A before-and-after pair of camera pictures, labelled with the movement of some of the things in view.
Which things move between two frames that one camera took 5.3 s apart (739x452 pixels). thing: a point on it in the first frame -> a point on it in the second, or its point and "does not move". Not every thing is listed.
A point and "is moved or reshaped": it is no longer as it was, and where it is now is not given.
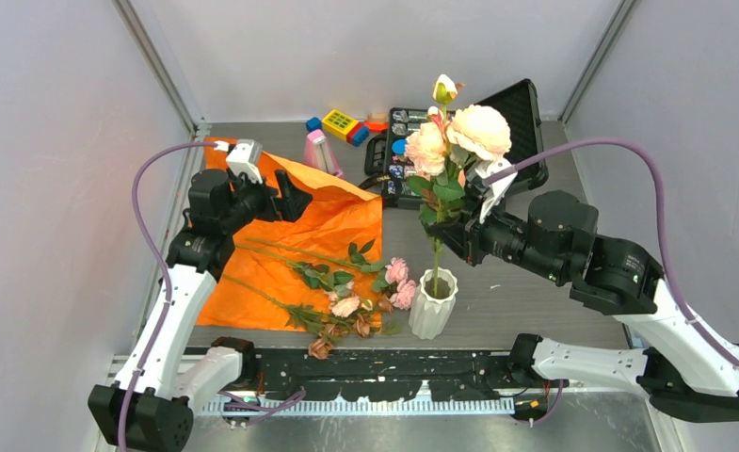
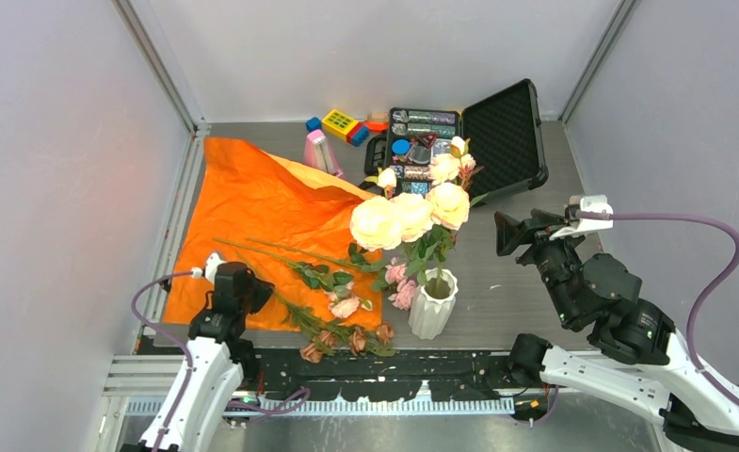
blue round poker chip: x=399 y=147 does not move
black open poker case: x=385 y=151 does not move
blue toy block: x=313 y=123 does not move
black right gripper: x=458 y=234 -> x=507 y=232
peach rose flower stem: x=437 y=247 is moved or reshaped
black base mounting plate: x=390 y=372 does not move
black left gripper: x=286 y=207 -> x=264 y=291
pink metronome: x=319 y=153 does not move
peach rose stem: x=440 y=150 -> x=387 y=222
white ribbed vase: x=432 y=303 does not move
